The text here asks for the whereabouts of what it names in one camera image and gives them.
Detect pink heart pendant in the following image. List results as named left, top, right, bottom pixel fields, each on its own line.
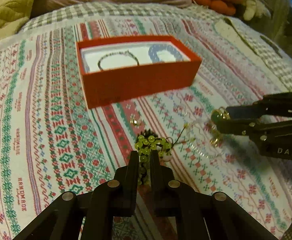
left=161, top=153, right=173, bottom=162

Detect green bead bracelet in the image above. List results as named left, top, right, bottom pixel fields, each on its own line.
left=134, top=134, right=173, bottom=185

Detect small clear ring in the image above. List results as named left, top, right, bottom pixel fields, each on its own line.
left=174, top=104, right=191, bottom=118

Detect small gold earring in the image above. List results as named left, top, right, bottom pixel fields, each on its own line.
left=130, top=118, right=142, bottom=127

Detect blue bead bracelet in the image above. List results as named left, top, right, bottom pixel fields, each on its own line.
left=148, top=43, right=187, bottom=64

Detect thin beaded wire bracelet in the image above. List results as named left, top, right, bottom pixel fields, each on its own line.
left=97, top=50, right=140, bottom=71

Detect gold chain charm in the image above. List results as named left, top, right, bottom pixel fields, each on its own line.
left=210, top=126, right=223, bottom=147

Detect black flower hair clip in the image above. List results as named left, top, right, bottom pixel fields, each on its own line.
left=138, top=129, right=158, bottom=138

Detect patterned knit cloth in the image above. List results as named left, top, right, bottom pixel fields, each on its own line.
left=0, top=16, right=292, bottom=239

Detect white plush toy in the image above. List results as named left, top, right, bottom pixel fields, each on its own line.
left=242, top=0, right=271, bottom=21

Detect red cardboard box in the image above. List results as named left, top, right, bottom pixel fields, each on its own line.
left=76, top=35, right=202, bottom=109

